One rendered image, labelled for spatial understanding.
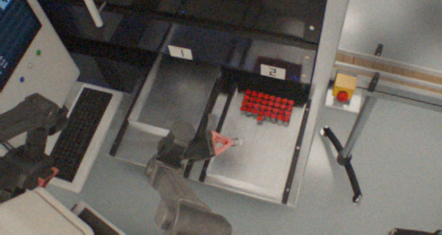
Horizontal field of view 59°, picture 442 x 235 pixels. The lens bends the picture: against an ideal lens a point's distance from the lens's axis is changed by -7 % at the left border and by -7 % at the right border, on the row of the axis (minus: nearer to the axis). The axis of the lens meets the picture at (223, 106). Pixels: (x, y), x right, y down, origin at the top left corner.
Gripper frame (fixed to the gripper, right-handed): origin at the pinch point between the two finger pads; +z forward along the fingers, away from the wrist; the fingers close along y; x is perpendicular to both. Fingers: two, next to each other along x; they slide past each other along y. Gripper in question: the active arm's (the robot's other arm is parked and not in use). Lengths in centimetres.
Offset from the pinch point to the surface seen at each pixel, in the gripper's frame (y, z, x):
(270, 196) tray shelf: 16.4, 22.3, 17.0
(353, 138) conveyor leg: 38, 95, 0
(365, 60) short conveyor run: -2, 67, -24
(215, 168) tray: 28.0, 10.8, 3.7
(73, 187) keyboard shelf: 64, -30, 0
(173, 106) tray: 40.7, 6.1, -22.7
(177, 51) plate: 29.4, 6.3, -39.7
